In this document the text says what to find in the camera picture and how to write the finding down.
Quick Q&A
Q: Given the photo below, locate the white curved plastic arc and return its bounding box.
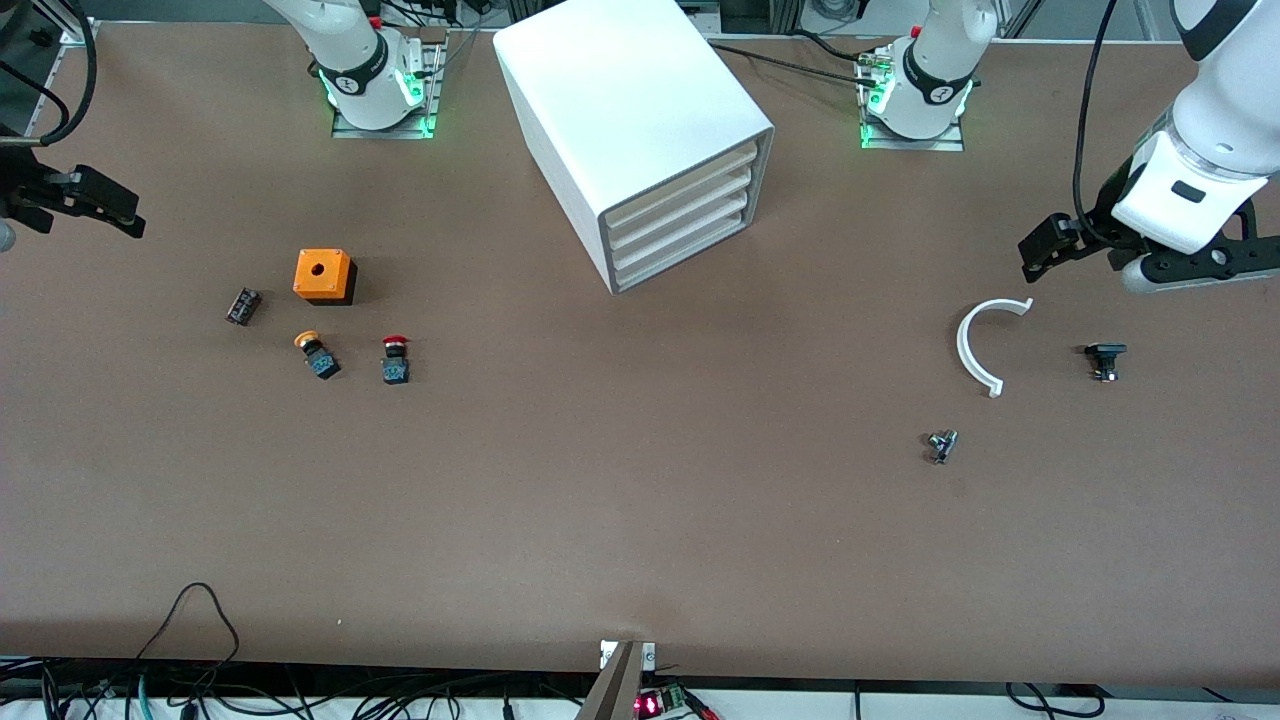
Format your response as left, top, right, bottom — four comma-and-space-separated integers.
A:
956, 297, 1035, 399

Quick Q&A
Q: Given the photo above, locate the orange box with hole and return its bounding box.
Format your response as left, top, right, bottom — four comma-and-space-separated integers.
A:
293, 249, 358, 306

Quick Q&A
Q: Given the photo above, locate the circuit board with red light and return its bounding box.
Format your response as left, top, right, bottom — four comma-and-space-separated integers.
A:
632, 682, 693, 720

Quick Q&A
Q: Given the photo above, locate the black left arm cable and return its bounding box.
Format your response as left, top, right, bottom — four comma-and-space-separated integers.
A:
1073, 0, 1123, 248

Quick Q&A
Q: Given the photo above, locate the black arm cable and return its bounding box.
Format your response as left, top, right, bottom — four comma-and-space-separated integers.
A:
1073, 0, 1123, 248
0, 0, 99, 148

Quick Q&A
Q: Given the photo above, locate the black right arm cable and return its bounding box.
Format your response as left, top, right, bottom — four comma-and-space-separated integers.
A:
0, 0, 99, 148

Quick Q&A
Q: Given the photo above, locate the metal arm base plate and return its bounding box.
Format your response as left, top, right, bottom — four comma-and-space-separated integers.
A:
330, 28, 447, 140
855, 45, 967, 153

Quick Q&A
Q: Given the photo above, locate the orange push button switch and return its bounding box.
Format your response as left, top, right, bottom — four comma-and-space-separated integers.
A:
294, 330, 343, 381

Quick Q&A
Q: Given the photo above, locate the black cable behind cabinet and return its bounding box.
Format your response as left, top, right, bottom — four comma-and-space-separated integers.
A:
704, 40, 883, 93

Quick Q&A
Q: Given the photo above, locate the black looped cable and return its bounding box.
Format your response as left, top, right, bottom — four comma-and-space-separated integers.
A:
134, 582, 242, 693

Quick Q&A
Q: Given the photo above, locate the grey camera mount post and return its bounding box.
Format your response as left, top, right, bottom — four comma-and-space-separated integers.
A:
574, 640, 657, 720

